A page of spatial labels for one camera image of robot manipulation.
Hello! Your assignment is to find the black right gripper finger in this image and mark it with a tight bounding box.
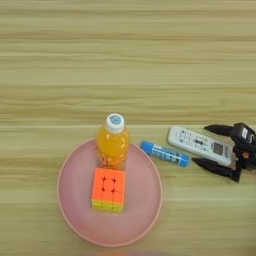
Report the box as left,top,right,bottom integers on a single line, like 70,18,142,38
203,123,235,137
191,157,242,183

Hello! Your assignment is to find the pink round plate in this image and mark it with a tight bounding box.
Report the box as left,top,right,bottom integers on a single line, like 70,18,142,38
56,138,164,248

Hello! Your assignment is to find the blue glue stick tube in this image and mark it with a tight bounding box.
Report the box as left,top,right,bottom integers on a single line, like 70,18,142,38
139,140,191,168

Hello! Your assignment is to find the orange and yellow puzzle cube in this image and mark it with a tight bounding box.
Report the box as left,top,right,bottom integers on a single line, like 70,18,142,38
90,167,127,214

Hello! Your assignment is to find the small black box white label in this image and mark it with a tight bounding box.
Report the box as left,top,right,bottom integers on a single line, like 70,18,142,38
229,122,256,148

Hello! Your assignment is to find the white remote control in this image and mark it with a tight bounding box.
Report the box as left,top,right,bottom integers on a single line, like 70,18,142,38
166,125,233,167

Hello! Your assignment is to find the orange juice bottle white cap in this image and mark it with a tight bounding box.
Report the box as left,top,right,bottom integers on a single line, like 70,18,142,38
95,113,130,171

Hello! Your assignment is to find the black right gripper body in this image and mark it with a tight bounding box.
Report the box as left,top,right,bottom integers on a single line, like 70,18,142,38
234,141,256,172

